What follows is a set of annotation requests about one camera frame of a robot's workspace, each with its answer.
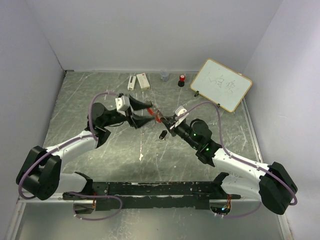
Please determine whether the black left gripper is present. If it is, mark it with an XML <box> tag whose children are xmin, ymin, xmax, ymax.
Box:
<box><xmin>102</xmin><ymin>93</ymin><xmax>155</xmax><ymax>129</ymax></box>

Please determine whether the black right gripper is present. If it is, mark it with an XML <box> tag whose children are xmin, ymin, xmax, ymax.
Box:
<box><xmin>161</xmin><ymin>116</ymin><xmax>200</xmax><ymax>149</ymax></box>

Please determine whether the red handled metal key holder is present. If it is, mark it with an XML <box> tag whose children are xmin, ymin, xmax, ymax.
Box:
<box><xmin>147</xmin><ymin>107</ymin><xmax>164</xmax><ymax>123</ymax></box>

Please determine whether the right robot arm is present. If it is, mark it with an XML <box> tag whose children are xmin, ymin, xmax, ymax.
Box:
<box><xmin>161</xmin><ymin>116</ymin><xmax>298</xmax><ymax>215</ymax></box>

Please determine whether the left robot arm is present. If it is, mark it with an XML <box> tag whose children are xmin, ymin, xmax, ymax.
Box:
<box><xmin>16</xmin><ymin>92</ymin><xmax>154</xmax><ymax>200</ymax></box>

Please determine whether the white stapler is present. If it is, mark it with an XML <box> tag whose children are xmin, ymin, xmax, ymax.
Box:
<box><xmin>127</xmin><ymin>75</ymin><xmax>137</xmax><ymax>91</ymax></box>

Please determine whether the white green staple box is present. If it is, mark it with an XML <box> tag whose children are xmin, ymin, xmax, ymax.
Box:
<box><xmin>136</xmin><ymin>73</ymin><xmax>151</xmax><ymax>91</ymax></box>

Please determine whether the red black stamp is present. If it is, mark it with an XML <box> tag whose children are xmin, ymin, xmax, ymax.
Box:
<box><xmin>178</xmin><ymin>74</ymin><xmax>186</xmax><ymax>87</ymax></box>

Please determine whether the clear paperclip jar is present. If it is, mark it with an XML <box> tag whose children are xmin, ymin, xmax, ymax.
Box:
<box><xmin>160</xmin><ymin>69</ymin><xmax>170</xmax><ymax>82</ymax></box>

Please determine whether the yellow framed whiteboard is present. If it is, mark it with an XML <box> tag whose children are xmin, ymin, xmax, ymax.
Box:
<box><xmin>190</xmin><ymin>58</ymin><xmax>253</xmax><ymax>113</ymax></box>

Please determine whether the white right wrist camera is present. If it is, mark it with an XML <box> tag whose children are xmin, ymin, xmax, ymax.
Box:
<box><xmin>174</xmin><ymin>105</ymin><xmax>189</xmax><ymax>128</ymax></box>

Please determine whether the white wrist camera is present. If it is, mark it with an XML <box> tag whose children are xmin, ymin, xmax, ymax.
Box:
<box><xmin>115</xmin><ymin>95</ymin><xmax>131</xmax><ymax>116</ymax></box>
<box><xmin>174</xmin><ymin>105</ymin><xmax>189</xmax><ymax>128</ymax></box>

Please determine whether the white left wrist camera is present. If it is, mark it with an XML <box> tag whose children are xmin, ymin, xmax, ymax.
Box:
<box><xmin>115</xmin><ymin>95</ymin><xmax>131</xmax><ymax>116</ymax></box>

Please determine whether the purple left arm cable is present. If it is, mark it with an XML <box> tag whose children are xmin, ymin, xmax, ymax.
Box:
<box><xmin>18</xmin><ymin>91</ymin><xmax>123</xmax><ymax>221</ymax></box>

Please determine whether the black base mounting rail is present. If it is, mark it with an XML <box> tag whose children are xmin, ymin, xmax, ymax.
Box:
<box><xmin>62</xmin><ymin>181</ymin><xmax>242</xmax><ymax>212</ymax></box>

